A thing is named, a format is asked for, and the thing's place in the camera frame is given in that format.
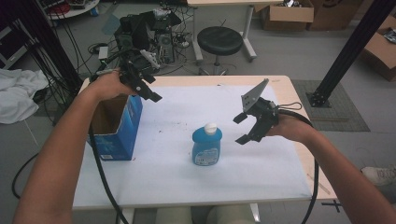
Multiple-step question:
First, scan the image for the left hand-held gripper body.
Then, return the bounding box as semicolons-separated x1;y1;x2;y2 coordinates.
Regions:
119;49;162;94

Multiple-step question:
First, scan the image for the black computer equipment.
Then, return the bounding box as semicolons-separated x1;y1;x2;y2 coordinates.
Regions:
113;8;183;74

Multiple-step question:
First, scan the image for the person's right leg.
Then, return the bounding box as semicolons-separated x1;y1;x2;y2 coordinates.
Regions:
205;203;257;224

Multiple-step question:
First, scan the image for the black metal stand with cables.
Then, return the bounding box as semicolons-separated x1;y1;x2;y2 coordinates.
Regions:
6;0;84;94

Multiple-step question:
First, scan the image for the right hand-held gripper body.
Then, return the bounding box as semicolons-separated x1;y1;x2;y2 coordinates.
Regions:
241;77;280;143

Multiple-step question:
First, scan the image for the grey floor mat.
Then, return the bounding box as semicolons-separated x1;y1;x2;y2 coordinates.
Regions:
292;79;372;133

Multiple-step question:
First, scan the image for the white shoe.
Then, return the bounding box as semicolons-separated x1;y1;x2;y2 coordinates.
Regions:
361;164;396;187

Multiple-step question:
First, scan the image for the right hand-held gripper black cable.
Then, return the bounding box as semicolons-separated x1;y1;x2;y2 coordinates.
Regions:
275;102;320;224

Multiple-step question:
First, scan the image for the blue cardboard box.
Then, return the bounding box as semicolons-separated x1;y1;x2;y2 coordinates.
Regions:
87;93;144;161

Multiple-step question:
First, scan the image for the left hand-held gripper black cable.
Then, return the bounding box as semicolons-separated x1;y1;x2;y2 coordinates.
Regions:
88;124;130;224

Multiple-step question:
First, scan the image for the hand-held gripper black cable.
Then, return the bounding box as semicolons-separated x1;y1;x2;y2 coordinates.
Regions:
88;124;130;224
275;102;320;224

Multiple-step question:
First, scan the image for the white paper mat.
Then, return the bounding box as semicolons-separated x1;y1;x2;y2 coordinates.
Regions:
73;84;313;209

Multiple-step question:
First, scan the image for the person's left hand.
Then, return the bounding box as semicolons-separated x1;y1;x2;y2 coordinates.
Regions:
89;68;138;101

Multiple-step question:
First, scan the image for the person's leg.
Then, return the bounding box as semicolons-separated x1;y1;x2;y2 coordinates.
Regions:
154;206;193;224
205;203;257;224

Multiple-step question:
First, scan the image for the white cloth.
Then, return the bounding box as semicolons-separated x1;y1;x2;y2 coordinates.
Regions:
0;68;50;125

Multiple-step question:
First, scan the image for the round white table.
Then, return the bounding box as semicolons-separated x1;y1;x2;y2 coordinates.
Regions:
36;0;101;21

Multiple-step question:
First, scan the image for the black round stool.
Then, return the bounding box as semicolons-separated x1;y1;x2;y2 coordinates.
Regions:
196;25;245;76

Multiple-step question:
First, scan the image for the open brown cardboard box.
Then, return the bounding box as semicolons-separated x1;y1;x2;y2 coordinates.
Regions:
261;0;315;32

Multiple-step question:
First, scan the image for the white table frame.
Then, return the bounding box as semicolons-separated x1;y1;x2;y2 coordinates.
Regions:
186;0;284;63

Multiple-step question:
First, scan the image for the large brown cardboard box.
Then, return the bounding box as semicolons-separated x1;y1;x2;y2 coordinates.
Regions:
361;15;396;82

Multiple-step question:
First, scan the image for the blue bottle with white cap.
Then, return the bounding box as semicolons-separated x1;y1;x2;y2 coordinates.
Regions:
191;121;223;167

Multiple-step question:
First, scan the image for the thin wooden stick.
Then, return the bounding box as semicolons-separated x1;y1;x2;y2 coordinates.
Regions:
306;172;331;196

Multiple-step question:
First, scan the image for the closed brown cardboard box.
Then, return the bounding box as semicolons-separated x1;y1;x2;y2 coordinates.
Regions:
306;0;365;32

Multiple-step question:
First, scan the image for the person's right hand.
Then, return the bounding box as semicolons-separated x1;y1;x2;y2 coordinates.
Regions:
265;113;316;145

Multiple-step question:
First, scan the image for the white power strip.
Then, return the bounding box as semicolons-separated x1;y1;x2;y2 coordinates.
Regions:
174;32;191;49

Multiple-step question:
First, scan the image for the black cable loop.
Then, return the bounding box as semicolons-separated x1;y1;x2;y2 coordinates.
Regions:
11;152;40;200

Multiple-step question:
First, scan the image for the person's left leg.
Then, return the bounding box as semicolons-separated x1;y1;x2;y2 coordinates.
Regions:
154;206;193;224

